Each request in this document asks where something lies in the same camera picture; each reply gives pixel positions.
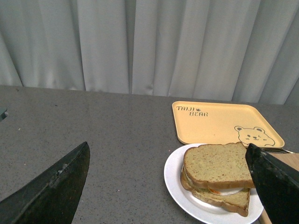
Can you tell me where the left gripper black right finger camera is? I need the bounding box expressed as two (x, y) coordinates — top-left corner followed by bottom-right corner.
(245, 143), (299, 224)

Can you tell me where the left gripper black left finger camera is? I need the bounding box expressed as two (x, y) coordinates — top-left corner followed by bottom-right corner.
(0, 142), (90, 224)

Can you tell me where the bread slice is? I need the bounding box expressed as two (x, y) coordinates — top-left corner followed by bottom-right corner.
(180, 170), (250, 217)
(182, 142), (255, 190)

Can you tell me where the white round plate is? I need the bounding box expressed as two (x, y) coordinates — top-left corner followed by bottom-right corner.
(164, 143), (263, 224)

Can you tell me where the wooden cutting board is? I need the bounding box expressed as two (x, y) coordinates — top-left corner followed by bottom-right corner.
(259, 153), (299, 224)

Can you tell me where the fried egg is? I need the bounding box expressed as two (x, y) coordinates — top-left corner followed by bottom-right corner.
(180, 167), (247, 196)

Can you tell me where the grey object at table edge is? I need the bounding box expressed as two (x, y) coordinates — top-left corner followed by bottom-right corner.
(0, 108), (7, 121)

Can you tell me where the yellow bear tray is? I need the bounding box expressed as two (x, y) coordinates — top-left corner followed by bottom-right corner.
(172, 101), (285, 148)

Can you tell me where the grey curtain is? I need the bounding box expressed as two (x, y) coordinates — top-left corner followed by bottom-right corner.
(0, 0), (299, 105)

